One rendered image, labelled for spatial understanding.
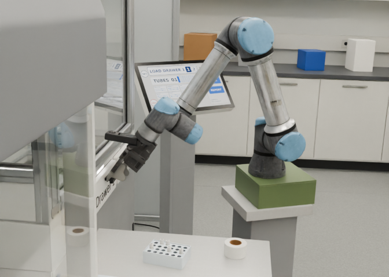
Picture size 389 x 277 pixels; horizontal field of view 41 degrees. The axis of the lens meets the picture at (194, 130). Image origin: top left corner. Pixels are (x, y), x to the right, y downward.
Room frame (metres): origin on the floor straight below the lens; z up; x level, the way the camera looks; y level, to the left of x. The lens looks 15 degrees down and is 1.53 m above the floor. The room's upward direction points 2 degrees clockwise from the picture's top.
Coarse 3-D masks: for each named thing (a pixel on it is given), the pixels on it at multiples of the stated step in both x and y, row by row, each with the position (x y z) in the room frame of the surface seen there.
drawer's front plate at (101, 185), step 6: (114, 162) 1.85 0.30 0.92; (108, 168) 1.77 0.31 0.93; (102, 174) 1.70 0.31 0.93; (96, 180) 1.64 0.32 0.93; (102, 180) 1.69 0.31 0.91; (96, 186) 1.62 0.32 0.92; (102, 186) 1.69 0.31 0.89; (108, 186) 1.76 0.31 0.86; (114, 186) 1.84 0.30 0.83; (96, 192) 1.62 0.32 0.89; (108, 192) 1.76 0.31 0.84; (102, 198) 1.69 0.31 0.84; (102, 204) 1.69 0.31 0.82
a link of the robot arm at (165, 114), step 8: (160, 104) 1.68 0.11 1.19; (168, 104) 1.67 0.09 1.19; (176, 104) 1.71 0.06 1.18; (152, 112) 1.69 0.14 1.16; (160, 112) 1.67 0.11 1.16; (168, 112) 1.67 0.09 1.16; (176, 112) 1.69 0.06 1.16; (144, 120) 1.70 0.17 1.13; (152, 120) 1.67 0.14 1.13; (160, 120) 1.67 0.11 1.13; (168, 120) 1.68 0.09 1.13; (176, 120) 1.68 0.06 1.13; (152, 128) 1.67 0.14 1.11; (160, 128) 1.68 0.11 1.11; (168, 128) 1.69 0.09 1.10
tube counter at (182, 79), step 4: (172, 76) 2.70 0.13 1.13; (176, 76) 2.71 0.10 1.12; (180, 76) 2.72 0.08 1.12; (184, 76) 2.74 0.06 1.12; (188, 76) 2.75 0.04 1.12; (192, 76) 2.76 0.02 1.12; (172, 80) 2.68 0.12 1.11; (176, 80) 2.70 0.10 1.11; (180, 80) 2.71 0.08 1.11; (184, 80) 2.72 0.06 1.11; (188, 80) 2.73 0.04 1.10
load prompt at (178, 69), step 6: (168, 66) 2.73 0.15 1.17; (174, 66) 2.75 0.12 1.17; (180, 66) 2.77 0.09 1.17; (186, 66) 2.79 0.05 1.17; (192, 66) 2.81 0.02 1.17; (150, 72) 2.65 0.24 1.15; (156, 72) 2.67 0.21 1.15; (162, 72) 2.69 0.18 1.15; (168, 72) 2.71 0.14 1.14; (174, 72) 2.72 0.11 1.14; (180, 72) 2.74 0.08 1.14; (186, 72) 2.76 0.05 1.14; (192, 72) 2.78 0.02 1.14
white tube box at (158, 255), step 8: (152, 240) 1.47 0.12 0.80; (160, 248) 1.43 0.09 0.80; (176, 248) 1.43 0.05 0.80; (184, 248) 1.44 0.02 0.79; (144, 256) 1.40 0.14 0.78; (152, 256) 1.39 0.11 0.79; (160, 256) 1.38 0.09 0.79; (168, 256) 1.37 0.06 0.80; (176, 256) 1.38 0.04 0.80; (184, 256) 1.38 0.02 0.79; (160, 264) 1.38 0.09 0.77; (168, 264) 1.37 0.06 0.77; (176, 264) 1.37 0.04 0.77; (184, 264) 1.38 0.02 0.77
